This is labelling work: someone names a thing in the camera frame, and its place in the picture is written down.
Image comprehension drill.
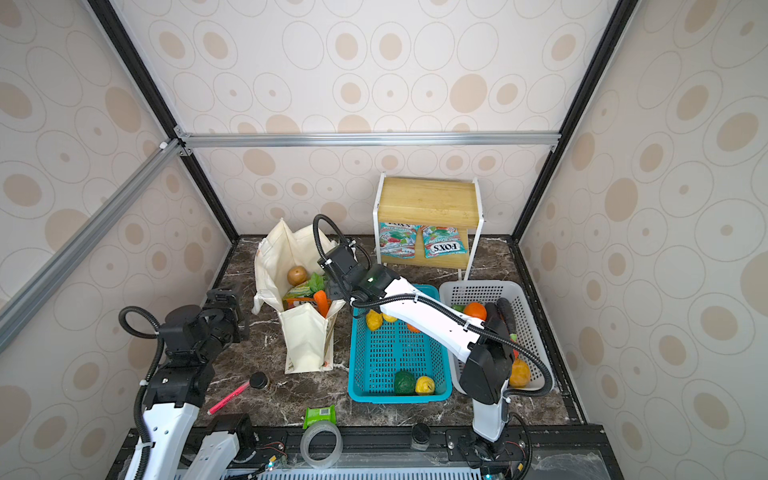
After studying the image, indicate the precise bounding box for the white wooden two-tier shelf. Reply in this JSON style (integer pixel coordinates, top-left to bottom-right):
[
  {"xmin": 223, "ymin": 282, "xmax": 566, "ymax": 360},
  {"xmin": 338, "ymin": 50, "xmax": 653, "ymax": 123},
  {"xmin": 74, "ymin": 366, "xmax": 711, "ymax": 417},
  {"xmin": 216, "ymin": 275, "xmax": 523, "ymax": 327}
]
[{"xmin": 373, "ymin": 174, "xmax": 485, "ymax": 280}]

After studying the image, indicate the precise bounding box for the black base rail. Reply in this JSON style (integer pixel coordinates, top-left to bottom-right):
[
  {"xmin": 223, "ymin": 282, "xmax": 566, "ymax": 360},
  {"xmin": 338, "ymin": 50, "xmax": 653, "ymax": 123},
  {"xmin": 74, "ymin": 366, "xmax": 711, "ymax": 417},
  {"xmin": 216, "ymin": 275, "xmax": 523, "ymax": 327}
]
[{"xmin": 107, "ymin": 423, "xmax": 625, "ymax": 480}]

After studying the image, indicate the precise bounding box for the small black cap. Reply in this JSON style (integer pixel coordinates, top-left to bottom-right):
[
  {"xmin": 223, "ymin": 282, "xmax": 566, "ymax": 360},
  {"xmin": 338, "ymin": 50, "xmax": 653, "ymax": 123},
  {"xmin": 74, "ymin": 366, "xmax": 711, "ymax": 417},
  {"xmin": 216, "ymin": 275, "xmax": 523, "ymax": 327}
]
[{"xmin": 248, "ymin": 371, "xmax": 269, "ymax": 390}]

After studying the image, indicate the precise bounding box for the yellow fruit front right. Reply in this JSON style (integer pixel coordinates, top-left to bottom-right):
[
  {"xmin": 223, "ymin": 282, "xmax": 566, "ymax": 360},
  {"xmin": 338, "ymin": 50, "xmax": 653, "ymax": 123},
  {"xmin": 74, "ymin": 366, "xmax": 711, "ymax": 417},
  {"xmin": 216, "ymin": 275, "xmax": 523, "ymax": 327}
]
[{"xmin": 414, "ymin": 376, "xmax": 436, "ymax": 396}]

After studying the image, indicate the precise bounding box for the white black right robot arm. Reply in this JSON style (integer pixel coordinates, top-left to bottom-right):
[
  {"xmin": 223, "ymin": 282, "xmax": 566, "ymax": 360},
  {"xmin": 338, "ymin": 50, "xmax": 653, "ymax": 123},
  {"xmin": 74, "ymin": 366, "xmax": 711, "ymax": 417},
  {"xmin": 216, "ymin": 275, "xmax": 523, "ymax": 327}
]
[{"xmin": 312, "ymin": 214, "xmax": 553, "ymax": 451}]

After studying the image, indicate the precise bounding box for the orange pink snack bag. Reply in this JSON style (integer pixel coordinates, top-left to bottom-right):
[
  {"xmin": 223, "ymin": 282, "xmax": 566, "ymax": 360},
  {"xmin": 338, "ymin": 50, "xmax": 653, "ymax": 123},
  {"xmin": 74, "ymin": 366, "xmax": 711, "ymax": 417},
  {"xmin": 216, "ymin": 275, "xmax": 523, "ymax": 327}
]
[{"xmin": 283, "ymin": 297, "xmax": 316, "ymax": 310}]

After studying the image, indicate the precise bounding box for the clear tape roll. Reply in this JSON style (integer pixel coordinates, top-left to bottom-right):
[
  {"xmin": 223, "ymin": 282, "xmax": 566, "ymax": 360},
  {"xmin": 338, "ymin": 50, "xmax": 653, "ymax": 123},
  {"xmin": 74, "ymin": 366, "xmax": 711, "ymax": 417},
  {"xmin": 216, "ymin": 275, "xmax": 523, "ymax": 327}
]
[{"xmin": 299, "ymin": 420, "xmax": 344, "ymax": 470}]

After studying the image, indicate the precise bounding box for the black knob on rail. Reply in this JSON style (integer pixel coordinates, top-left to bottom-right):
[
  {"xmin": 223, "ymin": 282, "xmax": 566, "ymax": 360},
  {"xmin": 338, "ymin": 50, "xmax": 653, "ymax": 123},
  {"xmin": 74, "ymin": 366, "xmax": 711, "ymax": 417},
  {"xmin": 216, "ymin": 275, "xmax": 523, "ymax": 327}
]
[{"xmin": 411, "ymin": 423, "xmax": 431, "ymax": 451}]

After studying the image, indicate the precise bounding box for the green yellow snack bag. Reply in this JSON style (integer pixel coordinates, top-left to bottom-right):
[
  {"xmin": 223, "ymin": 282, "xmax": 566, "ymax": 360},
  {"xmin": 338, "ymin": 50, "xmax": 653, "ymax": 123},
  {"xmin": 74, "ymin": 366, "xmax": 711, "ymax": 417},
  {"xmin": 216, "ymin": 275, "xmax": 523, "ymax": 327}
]
[{"xmin": 284, "ymin": 273, "xmax": 326, "ymax": 299}]

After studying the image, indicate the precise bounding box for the orange carrot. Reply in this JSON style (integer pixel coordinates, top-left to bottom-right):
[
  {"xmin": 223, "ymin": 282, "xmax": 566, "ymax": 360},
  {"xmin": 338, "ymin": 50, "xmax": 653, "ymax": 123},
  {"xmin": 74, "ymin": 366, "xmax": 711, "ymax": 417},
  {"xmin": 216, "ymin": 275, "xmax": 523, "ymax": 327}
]
[{"xmin": 313, "ymin": 290, "xmax": 331, "ymax": 318}]

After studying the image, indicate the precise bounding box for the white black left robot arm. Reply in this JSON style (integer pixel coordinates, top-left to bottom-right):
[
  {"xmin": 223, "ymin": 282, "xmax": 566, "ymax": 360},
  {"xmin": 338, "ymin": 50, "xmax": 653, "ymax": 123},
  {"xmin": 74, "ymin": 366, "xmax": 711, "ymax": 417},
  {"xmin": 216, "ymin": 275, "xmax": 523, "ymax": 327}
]
[{"xmin": 118, "ymin": 285, "xmax": 249, "ymax": 479}]

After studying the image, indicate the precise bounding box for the red teal snack bag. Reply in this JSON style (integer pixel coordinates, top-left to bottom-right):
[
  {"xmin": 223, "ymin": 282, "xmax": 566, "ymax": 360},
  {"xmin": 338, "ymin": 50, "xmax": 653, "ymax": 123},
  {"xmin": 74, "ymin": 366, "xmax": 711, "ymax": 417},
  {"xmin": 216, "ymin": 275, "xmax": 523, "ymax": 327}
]
[{"xmin": 379, "ymin": 222, "xmax": 419, "ymax": 259}]

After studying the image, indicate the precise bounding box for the green Fox's candy bag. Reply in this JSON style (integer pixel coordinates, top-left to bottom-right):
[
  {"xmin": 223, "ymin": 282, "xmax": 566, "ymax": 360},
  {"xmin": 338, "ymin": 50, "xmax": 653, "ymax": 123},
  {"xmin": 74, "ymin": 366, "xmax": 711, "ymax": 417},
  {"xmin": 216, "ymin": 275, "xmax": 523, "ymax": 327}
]
[{"xmin": 422, "ymin": 226, "xmax": 467, "ymax": 259}]

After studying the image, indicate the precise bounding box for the orange fruit in white basket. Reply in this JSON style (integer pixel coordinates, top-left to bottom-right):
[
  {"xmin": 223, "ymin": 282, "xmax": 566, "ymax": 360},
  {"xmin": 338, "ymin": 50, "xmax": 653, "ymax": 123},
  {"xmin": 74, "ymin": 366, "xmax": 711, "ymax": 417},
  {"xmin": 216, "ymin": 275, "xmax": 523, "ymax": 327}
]
[{"xmin": 463, "ymin": 302, "xmax": 487, "ymax": 321}]

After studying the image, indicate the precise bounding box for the teal plastic basket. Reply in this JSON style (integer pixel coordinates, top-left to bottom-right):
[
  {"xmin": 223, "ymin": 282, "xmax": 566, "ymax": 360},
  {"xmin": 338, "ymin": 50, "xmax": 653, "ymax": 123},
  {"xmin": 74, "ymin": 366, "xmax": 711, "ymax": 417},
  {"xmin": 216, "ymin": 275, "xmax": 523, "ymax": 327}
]
[{"xmin": 348, "ymin": 309, "xmax": 453, "ymax": 404}]

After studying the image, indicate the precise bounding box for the cream canvas grocery bag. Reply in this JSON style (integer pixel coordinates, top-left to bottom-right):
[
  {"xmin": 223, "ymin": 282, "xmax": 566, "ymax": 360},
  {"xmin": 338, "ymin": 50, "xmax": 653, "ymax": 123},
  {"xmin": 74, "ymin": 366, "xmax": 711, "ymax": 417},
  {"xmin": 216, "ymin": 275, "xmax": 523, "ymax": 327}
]
[{"xmin": 253, "ymin": 220, "xmax": 345, "ymax": 374}]

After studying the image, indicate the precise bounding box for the brown potato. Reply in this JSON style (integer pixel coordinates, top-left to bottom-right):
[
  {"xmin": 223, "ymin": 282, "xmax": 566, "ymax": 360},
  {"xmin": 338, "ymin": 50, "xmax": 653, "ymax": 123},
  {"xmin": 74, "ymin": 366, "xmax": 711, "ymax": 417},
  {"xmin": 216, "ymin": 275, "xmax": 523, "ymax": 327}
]
[{"xmin": 286, "ymin": 265, "xmax": 310, "ymax": 287}]

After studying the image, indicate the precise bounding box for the white plastic basket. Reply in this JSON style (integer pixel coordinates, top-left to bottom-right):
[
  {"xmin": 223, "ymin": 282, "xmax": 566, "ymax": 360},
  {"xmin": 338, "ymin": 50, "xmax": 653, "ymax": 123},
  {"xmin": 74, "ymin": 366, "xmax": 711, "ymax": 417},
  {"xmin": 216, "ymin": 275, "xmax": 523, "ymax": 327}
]
[{"xmin": 439, "ymin": 280, "xmax": 556, "ymax": 396}]

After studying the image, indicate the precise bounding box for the purple eggplant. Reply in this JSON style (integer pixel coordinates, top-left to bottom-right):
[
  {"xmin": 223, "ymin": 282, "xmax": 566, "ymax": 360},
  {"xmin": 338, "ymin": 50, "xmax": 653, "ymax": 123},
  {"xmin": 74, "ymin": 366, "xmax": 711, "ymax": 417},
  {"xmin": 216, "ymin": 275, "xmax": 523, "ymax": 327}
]
[{"xmin": 484, "ymin": 302, "xmax": 506, "ymax": 332}]

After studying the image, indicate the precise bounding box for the pink marker pen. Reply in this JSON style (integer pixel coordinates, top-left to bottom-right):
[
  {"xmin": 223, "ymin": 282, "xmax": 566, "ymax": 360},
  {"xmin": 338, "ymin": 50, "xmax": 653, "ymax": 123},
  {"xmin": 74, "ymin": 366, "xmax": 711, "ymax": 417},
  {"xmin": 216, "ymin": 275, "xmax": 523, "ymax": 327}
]
[{"xmin": 207, "ymin": 382, "xmax": 250, "ymax": 416}]

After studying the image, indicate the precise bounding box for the yellow potato-like vegetable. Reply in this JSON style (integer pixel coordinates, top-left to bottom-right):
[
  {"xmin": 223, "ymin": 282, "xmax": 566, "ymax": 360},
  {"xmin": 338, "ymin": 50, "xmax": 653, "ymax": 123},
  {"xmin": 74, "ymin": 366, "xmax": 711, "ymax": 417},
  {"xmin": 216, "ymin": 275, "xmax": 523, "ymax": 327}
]
[{"xmin": 508, "ymin": 358, "xmax": 531, "ymax": 389}]

